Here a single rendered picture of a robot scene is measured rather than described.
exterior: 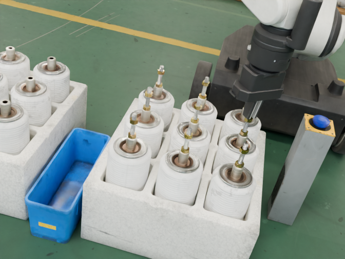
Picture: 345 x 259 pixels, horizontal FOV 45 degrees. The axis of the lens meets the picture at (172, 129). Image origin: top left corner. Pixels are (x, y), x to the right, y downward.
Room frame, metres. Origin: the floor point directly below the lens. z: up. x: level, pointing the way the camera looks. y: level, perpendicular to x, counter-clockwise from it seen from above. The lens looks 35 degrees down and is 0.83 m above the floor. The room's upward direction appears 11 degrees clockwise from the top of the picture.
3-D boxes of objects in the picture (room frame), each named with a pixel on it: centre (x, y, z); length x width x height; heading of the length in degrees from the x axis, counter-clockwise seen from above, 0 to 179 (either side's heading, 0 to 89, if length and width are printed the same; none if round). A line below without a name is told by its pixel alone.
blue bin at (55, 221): (0.76, 0.23, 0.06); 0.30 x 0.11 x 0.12; 175
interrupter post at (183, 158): (0.70, -0.03, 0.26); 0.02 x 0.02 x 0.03
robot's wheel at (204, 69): (1.29, -0.07, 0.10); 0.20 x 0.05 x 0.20; 175
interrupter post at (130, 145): (0.71, 0.08, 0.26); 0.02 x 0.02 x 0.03
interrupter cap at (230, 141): (0.80, -0.16, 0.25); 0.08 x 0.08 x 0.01
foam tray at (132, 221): (0.82, -0.05, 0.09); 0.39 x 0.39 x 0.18; 84
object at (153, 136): (0.83, 0.07, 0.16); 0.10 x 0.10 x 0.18
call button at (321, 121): (0.86, -0.34, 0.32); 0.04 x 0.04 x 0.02
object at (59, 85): (0.98, 0.35, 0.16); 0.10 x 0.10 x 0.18
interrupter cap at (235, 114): (0.92, -0.18, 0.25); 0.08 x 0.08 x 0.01
